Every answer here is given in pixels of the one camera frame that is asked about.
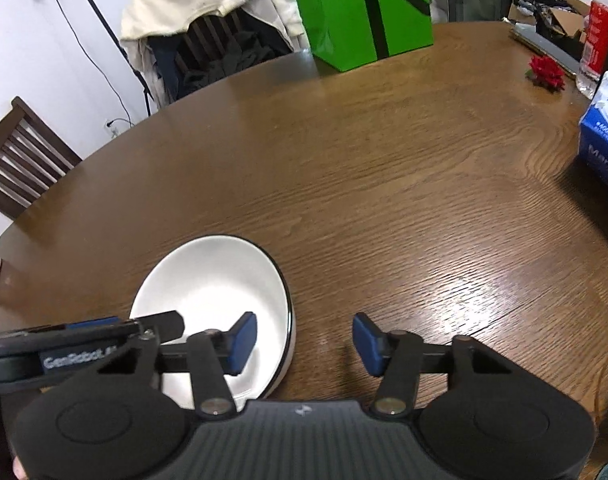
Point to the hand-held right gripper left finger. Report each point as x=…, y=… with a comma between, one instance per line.
x=242, y=345

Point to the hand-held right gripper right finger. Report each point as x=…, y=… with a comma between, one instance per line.
x=368, y=345

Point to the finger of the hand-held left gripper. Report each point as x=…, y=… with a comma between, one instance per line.
x=91, y=322
x=163, y=325

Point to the white bowl with black rim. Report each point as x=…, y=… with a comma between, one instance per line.
x=208, y=280

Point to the person's left hand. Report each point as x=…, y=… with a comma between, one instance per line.
x=19, y=467

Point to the dark wooden chair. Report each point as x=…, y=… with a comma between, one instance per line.
x=23, y=160

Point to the dark blue pants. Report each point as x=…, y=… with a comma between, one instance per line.
x=166, y=70

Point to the dark crumpled cloth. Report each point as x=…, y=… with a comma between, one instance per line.
x=233, y=67

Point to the black studio light stand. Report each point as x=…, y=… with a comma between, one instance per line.
x=108, y=30

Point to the wooden chair draped with clothes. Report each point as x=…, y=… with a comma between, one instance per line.
x=208, y=35

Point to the blue tissue pack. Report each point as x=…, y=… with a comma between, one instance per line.
x=604, y=130

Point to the small red flower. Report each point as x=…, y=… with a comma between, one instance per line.
x=546, y=72

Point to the green paper bag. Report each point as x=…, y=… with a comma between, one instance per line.
x=344, y=10

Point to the dark flat slab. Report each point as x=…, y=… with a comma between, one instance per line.
x=546, y=47

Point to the open cardboard box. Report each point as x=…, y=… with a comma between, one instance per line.
x=549, y=5

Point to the red label water bottle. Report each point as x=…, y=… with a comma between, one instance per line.
x=598, y=35

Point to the wall socket with plug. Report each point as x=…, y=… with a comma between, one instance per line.
x=112, y=127

